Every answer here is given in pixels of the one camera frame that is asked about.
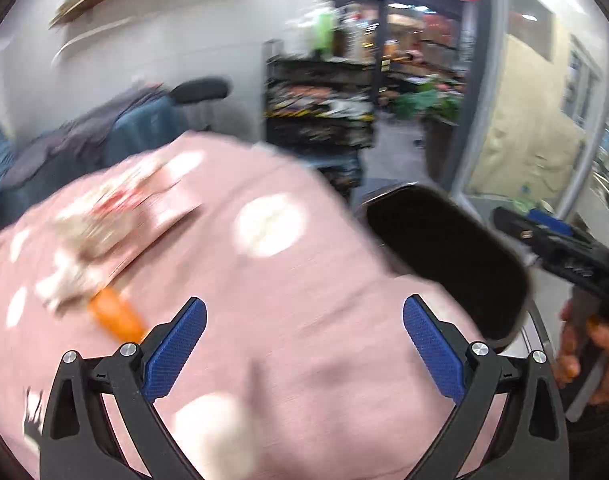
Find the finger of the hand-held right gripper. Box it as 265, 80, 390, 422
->
490, 206, 550, 256
527, 209, 587, 242

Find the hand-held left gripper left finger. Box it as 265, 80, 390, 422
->
39, 296, 208, 480

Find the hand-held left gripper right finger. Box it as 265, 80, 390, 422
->
403, 294, 570, 480

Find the black trash bin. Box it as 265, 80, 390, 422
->
357, 185, 533, 356

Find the orange foam net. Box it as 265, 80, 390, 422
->
88, 287, 148, 342

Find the pink polka dot blanket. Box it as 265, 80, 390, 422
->
0, 130, 490, 480

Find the white red printed plastic bag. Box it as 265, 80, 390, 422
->
34, 160, 204, 307

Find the green potted plant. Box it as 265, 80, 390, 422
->
390, 79, 466, 181

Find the bed with grey blanket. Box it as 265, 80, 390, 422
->
2, 82, 192, 188

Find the black cart rack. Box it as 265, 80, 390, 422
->
262, 40, 378, 153

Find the black chair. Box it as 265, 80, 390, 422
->
168, 76, 231, 133

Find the group of toiletry bottles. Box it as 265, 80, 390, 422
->
284, 0, 367, 57

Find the white floor lamp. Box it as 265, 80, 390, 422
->
51, 15, 138, 67

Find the wooden wall shelf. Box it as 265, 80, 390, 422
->
48, 0, 185, 28

